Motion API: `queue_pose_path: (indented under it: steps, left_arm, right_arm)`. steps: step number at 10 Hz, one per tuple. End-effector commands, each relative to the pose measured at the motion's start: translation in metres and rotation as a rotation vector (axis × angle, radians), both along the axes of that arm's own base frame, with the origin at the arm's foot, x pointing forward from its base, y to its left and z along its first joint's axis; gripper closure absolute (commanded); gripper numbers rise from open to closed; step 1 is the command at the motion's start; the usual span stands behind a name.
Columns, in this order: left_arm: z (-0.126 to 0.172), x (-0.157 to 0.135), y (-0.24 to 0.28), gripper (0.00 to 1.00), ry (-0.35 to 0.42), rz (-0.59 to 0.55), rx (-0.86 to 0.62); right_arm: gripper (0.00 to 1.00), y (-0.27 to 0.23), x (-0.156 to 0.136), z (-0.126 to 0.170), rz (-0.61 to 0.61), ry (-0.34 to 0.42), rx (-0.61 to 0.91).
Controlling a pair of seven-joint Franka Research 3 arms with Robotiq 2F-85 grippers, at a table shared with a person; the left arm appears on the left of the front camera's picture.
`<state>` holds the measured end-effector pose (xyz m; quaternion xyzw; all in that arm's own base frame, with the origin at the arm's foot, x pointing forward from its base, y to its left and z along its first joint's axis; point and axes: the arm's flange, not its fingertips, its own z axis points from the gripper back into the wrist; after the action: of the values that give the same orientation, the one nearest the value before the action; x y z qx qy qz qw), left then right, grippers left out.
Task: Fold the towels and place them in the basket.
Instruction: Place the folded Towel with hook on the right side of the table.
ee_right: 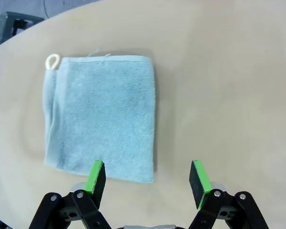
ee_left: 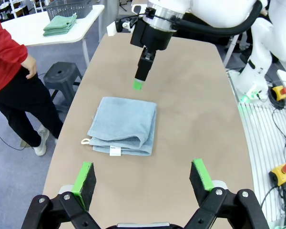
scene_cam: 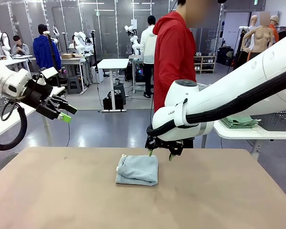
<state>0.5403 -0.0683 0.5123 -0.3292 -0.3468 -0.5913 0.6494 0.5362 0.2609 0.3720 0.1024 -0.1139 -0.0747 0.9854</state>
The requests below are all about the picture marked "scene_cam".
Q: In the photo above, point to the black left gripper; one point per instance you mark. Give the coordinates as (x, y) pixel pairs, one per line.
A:
(38, 94)

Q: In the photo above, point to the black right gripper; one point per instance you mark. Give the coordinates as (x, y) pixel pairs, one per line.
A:
(164, 143)

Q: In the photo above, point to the grey towel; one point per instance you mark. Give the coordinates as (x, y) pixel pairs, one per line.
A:
(138, 170)

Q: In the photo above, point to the green towel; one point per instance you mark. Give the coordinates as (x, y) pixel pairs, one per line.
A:
(238, 125)
(243, 118)

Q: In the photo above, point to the dark grey mesh basket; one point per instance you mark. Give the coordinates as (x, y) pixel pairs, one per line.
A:
(281, 119)

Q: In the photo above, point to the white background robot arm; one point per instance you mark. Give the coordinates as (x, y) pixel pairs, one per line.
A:
(3, 40)
(55, 29)
(133, 38)
(79, 40)

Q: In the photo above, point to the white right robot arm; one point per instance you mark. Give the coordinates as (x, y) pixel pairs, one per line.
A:
(193, 102)

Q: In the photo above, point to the grey step stool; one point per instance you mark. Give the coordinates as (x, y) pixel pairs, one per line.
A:
(74, 83)

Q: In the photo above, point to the grey workbench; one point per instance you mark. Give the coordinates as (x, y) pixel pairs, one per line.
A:
(71, 61)

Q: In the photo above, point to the white computer case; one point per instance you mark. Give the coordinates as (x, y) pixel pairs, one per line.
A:
(97, 75)

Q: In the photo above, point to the open cardboard box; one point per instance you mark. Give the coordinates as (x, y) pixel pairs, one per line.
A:
(71, 56)

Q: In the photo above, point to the person in blue hoodie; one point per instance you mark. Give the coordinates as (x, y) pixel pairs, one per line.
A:
(45, 52)

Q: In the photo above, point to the long white desk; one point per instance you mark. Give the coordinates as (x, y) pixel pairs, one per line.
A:
(14, 62)

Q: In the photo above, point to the seated person in white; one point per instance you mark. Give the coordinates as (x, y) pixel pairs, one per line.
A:
(73, 41)

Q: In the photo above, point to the seated person in grey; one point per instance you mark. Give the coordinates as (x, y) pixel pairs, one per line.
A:
(20, 48)

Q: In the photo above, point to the white standing desk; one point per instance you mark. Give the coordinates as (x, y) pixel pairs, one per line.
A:
(113, 63)

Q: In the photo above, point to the white side table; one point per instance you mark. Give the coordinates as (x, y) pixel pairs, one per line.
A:
(240, 134)

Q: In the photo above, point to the person in red jacket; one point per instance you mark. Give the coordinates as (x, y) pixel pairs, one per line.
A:
(171, 59)

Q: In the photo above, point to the wooden shoe shelf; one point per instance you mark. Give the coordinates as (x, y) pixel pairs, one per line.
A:
(205, 64)

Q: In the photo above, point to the white robot bench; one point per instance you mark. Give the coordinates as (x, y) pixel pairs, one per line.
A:
(135, 57)

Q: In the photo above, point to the person in white jacket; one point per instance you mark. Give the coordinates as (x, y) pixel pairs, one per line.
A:
(146, 47)

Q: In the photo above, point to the black luggage bag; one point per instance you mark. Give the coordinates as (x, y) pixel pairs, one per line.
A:
(225, 56)

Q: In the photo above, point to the bare tan mannequin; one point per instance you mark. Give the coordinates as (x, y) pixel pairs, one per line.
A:
(261, 40)

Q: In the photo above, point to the pale mannequin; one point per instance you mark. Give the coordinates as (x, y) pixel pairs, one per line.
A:
(252, 23)

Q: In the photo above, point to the clothes rack with dark garments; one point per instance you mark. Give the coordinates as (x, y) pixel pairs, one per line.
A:
(284, 32)

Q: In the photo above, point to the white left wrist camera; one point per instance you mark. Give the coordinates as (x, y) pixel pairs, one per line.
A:
(48, 72)

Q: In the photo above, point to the black camera stand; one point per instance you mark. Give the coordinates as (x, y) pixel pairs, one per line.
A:
(94, 52)
(53, 55)

